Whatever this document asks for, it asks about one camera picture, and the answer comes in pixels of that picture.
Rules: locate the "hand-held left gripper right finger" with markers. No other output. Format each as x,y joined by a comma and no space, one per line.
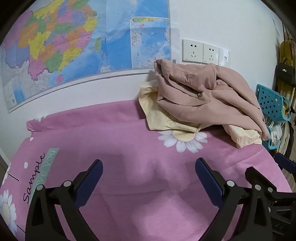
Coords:
209,183

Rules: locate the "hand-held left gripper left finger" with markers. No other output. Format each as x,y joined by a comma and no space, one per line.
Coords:
91,179

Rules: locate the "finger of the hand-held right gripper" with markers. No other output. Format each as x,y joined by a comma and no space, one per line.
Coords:
285,162
254,176

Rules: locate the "pink jacket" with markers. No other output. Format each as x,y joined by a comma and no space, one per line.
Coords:
203,99

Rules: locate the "beige cloth bag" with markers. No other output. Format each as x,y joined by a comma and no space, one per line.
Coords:
288,139

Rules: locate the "pink daisy print bed sheet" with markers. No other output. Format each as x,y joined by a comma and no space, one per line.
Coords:
129,150

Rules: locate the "blue perforated plastic basket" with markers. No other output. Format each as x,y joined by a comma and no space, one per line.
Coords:
270,102

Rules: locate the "pale yellow garment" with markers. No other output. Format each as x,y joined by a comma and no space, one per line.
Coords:
159,115

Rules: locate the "black handbag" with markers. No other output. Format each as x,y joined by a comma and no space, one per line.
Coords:
286,73

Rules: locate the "yellow hanging bag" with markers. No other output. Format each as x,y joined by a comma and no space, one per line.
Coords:
288,49

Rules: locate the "white wall plate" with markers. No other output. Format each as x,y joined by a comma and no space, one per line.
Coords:
224,56

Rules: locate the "white wall socket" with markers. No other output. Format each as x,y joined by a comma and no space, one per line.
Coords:
192,50
211,53

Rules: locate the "colourful wall map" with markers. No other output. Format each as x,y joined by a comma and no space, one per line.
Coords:
69,34

